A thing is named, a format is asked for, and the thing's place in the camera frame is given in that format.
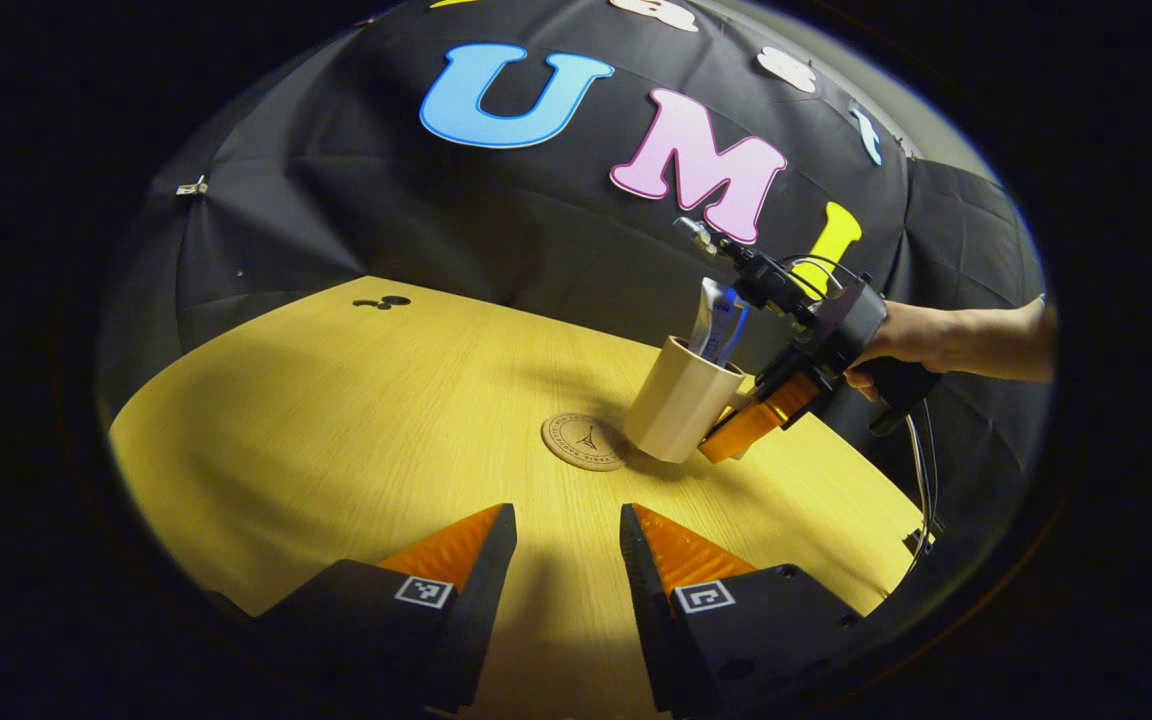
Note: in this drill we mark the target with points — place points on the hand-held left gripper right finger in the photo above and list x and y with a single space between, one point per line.
651 610

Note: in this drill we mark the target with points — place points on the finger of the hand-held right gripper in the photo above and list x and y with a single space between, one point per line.
756 420

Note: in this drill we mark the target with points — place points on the beige cup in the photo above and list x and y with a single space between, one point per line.
676 410

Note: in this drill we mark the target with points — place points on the white toothpaste tube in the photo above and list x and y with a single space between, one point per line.
704 315

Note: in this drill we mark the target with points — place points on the round cork coaster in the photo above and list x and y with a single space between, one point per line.
584 442

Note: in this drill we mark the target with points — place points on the black backdrop cloth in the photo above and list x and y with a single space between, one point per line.
356 200

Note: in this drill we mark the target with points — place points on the silver cloth clip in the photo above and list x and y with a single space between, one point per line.
193 187

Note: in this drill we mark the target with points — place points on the white and blue toothbrush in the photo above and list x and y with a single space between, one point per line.
733 325

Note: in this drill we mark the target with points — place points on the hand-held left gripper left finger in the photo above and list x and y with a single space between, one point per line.
481 600

